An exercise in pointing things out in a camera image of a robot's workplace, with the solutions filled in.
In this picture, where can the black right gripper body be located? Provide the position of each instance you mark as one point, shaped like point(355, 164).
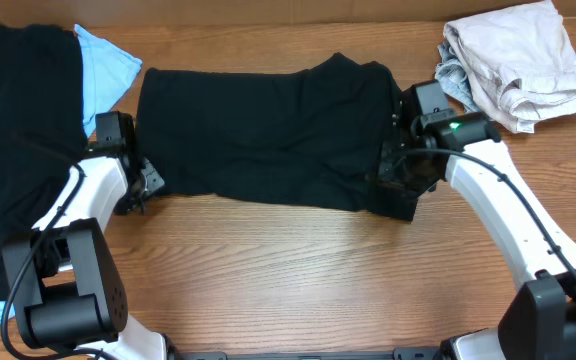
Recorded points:
point(408, 168)

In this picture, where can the light blue shirt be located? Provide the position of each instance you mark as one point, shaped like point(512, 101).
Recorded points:
point(108, 73)

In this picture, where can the black shirt with logo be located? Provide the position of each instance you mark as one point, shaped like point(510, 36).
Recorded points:
point(41, 131)

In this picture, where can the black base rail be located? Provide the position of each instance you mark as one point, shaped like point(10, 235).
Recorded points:
point(308, 355)

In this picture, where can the blue grey folded garment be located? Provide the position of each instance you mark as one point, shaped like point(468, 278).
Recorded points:
point(452, 77)

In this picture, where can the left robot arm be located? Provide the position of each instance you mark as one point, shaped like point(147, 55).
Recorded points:
point(66, 293)

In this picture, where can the black t-shirt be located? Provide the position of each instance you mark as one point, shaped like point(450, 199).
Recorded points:
point(311, 138)

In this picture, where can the white folded garment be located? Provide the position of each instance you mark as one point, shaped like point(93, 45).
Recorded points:
point(519, 62)

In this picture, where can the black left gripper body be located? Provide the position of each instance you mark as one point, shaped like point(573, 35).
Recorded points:
point(142, 188)

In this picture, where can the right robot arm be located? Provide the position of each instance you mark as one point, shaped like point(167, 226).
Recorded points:
point(540, 322)

